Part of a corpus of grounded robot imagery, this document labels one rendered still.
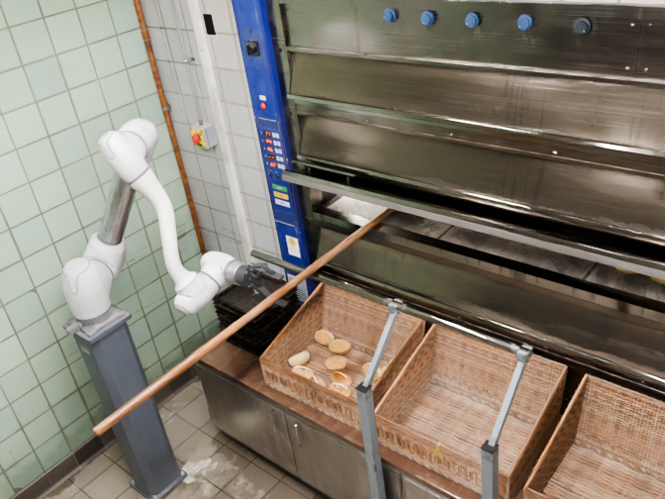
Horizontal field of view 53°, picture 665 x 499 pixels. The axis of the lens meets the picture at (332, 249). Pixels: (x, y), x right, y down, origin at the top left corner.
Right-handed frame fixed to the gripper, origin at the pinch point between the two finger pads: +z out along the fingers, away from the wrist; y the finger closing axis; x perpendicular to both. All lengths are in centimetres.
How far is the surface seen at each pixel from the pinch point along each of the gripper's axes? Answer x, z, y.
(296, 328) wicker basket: -27, -27, 47
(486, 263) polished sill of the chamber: -54, 53, 2
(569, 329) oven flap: -54, 86, 20
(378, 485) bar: 6, 40, 73
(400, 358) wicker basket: -32, 27, 44
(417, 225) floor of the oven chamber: -65, 16, 2
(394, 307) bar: -15.5, 39.1, 2.9
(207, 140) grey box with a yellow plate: -47, -87, -26
